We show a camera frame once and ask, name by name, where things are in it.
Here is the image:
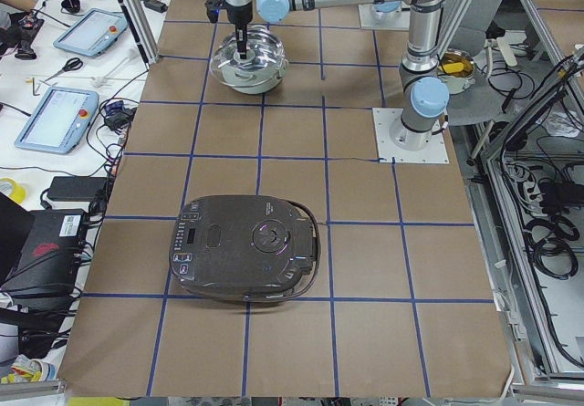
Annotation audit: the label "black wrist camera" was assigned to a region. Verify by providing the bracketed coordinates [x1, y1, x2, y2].
[204, 0, 223, 24]

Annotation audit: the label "yellow tape roll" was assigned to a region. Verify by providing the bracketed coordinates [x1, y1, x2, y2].
[0, 178, 26, 204]

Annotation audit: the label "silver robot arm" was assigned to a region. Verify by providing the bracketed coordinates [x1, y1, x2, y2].
[205, 0, 449, 151]

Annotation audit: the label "dark brown rice cooker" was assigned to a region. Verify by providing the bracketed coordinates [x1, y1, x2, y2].
[169, 194, 320, 303]

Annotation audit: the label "glass pot lid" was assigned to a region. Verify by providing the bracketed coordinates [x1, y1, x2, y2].
[210, 25, 286, 85]

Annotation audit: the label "white arm baseplate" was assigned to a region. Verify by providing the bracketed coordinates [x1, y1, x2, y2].
[372, 108, 449, 164]
[358, 5, 410, 32]

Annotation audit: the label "pale green electric pot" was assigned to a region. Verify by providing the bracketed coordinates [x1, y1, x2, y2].
[223, 58, 288, 95]

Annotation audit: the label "blue teach pendant far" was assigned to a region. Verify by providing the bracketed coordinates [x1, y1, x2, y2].
[53, 8, 128, 57]

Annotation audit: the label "blue teach pendant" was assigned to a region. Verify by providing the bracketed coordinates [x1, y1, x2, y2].
[15, 86, 99, 154]
[53, 8, 128, 57]

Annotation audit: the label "blue teach pendant near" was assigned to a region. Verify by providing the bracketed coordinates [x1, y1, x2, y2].
[15, 86, 99, 154]

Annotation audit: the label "black power adapter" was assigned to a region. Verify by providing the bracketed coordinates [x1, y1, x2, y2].
[47, 176, 106, 202]

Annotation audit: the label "steel bowl on chair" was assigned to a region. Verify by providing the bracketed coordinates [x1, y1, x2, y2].
[437, 49, 475, 95]

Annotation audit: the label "black scissors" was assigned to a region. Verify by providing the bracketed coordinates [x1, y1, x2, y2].
[47, 57, 84, 80]

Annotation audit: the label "black computer box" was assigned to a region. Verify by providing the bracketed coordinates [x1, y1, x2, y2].
[1, 205, 88, 308]

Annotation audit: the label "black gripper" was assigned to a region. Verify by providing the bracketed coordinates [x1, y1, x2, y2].
[226, 2, 252, 58]

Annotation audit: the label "aluminium frame post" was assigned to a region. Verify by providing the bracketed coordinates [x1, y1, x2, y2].
[117, 0, 159, 65]

